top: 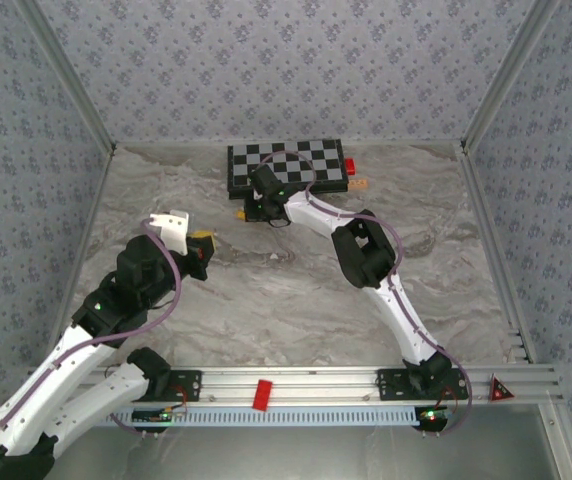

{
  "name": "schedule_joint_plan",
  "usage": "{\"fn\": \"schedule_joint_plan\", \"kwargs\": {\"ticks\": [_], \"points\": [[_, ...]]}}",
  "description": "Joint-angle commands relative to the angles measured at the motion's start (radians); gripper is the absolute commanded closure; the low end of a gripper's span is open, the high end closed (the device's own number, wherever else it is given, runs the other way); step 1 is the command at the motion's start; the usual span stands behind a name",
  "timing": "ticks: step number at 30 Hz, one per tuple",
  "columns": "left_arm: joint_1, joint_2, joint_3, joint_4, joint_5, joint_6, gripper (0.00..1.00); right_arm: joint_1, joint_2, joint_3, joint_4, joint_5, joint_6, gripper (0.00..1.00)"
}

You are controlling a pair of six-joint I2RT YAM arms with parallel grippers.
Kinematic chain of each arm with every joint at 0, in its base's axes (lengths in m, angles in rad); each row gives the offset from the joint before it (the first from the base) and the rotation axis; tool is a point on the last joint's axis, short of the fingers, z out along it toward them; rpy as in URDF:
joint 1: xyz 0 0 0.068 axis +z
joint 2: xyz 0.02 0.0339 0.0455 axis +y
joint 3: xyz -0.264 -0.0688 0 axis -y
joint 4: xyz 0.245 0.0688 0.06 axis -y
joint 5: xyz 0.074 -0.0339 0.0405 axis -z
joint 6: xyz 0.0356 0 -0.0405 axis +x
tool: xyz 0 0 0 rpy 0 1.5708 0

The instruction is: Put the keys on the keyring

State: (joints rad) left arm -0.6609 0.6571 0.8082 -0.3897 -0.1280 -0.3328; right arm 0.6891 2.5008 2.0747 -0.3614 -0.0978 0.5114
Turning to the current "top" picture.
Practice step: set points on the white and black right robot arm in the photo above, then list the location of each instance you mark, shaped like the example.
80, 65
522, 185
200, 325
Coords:
401, 320

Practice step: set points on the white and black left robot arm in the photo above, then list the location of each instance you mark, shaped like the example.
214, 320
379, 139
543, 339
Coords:
51, 380

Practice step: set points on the black grey checkerboard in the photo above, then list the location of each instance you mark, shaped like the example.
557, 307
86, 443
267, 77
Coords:
331, 165

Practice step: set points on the small red block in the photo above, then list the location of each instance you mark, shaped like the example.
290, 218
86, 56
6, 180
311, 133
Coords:
350, 166

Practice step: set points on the orange wooden block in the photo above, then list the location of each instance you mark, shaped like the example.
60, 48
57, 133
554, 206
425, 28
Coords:
358, 184

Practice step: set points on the left circuit board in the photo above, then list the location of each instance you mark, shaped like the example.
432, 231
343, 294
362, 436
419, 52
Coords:
151, 416

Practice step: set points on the circuit board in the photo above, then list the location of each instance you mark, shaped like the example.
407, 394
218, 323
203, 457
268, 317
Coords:
151, 416
433, 415

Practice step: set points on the red rectangular brick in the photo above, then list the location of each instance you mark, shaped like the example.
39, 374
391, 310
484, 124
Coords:
263, 395

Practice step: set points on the grey metal panel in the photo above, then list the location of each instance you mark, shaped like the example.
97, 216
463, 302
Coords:
286, 455

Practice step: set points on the right circuit board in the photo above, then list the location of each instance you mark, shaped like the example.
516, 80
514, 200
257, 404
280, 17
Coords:
433, 415

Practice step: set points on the red triangle warning sticker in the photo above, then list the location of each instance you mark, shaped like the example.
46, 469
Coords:
500, 392

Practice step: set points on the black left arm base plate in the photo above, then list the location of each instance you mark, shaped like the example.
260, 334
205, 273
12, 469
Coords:
186, 385

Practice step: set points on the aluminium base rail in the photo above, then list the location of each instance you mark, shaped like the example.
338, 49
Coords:
316, 385

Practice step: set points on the aluminium frame post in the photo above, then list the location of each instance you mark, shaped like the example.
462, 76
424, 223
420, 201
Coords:
72, 75
507, 75
563, 445

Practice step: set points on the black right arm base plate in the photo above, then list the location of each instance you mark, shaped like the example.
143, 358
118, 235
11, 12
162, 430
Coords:
391, 385

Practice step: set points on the aluminium side rail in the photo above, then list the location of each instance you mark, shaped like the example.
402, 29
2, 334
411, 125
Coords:
487, 225

